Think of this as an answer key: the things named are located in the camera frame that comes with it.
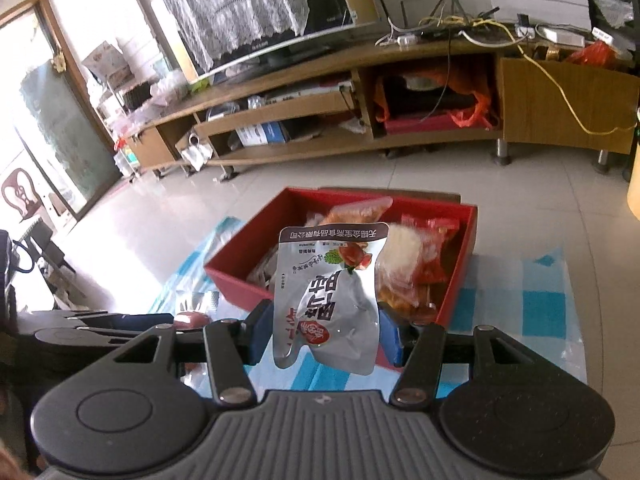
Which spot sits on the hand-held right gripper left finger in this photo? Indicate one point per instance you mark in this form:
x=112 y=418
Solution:
x=260 y=331

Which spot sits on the glass door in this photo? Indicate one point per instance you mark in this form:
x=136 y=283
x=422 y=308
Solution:
x=55 y=125

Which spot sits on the silver snack pouch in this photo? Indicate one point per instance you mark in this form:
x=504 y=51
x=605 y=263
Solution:
x=330 y=300

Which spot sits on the black router with antennas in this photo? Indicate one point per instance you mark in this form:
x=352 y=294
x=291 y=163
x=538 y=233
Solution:
x=440 y=34

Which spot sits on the orange plastic bag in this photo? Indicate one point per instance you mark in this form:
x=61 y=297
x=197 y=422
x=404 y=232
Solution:
x=480 y=110

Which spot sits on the plastic storage rack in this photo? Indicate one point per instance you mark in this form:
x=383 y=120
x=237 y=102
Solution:
x=124 y=157

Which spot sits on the flat screen television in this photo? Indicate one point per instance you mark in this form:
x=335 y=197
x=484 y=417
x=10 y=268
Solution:
x=325 y=0

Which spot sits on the black storage shelf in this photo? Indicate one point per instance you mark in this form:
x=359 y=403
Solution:
x=612 y=10

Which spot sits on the wooden chair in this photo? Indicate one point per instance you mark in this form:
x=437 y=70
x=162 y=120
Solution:
x=17 y=185

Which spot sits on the white lace cloth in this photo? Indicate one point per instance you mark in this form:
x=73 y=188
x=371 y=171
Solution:
x=235 y=5

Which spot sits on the long red snack packet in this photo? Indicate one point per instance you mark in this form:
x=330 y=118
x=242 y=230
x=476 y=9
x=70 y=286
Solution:
x=431 y=270

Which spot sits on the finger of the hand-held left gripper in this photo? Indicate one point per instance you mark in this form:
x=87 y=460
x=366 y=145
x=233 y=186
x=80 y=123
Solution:
x=145 y=321

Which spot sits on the vacuum-packed sausage packet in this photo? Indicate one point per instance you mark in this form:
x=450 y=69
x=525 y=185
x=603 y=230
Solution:
x=192 y=318

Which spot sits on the red cardboard box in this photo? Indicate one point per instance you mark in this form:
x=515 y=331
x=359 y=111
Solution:
x=230 y=280

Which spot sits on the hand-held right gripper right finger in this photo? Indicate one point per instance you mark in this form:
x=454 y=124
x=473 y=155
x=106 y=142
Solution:
x=387 y=341

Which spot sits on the blue checked tablecloth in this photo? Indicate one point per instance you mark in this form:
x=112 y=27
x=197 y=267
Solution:
x=542 y=307

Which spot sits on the white and blue box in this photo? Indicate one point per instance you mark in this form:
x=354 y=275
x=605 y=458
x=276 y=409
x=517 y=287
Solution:
x=260 y=135

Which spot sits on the red plastic bag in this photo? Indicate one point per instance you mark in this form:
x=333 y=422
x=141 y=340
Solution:
x=595 y=52

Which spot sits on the printed cardboard box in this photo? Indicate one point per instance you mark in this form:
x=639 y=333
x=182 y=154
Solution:
x=107 y=62

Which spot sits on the white power strip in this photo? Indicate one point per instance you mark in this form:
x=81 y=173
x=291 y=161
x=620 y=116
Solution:
x=400 y=40

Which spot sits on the small red snack packet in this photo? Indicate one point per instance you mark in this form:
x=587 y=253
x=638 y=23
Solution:
x=435 y=225

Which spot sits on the dark furniture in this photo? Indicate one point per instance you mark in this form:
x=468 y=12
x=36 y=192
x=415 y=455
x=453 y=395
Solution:
x=42 y=250

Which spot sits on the round bread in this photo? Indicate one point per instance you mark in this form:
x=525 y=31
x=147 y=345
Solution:
x=405 y=250

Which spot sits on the wooden television stand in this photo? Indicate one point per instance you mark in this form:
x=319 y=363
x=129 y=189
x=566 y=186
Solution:
x=550 y=105

